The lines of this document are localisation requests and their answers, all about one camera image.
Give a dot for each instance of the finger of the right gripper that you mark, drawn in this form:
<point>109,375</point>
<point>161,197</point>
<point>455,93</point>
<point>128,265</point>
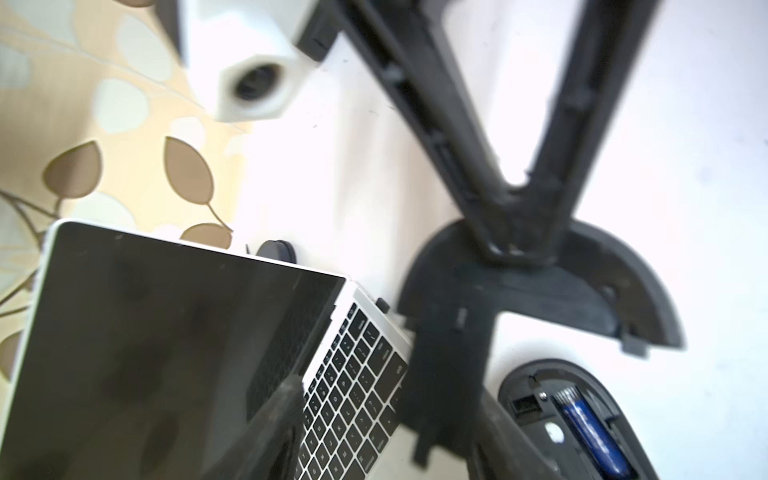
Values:
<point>405,46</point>
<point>603,51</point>

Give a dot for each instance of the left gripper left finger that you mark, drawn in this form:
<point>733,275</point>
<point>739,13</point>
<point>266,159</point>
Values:
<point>269,447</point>

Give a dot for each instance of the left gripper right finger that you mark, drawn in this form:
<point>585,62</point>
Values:
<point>501,450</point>

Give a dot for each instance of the black wireless mouse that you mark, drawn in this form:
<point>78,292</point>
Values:
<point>574,421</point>

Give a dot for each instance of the silver laptop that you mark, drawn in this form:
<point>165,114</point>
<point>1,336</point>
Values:
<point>144,358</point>

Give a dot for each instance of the black mouse battery cover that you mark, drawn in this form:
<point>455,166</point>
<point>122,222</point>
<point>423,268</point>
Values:
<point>452,297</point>

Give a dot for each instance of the small usb receiver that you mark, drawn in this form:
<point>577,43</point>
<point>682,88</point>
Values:
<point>382,305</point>

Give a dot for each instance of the black plastic case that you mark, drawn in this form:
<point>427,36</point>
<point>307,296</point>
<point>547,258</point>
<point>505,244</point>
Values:
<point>279,250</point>

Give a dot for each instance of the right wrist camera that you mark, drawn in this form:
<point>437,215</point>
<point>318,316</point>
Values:
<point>241,58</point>

